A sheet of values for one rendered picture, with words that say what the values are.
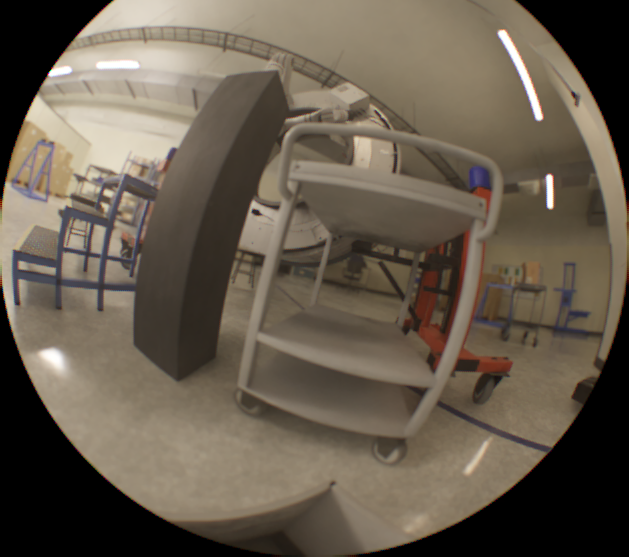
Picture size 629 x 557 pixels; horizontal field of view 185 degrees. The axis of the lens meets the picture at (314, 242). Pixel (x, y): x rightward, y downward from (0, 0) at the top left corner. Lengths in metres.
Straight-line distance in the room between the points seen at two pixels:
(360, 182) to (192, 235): 0.42
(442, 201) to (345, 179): 0.21
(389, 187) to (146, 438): 0.76
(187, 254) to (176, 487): 0.55
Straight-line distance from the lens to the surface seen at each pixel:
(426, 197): 0.41
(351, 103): 1.41
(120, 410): 0.61
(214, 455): 0.54
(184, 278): 0.54
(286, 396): 0.53
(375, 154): 1.25
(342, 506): 0.18
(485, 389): 1.05
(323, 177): 0.42
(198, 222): 0.53
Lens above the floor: 0.47
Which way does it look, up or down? 7 degrees up
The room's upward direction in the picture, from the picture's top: 15 degrees clockwise
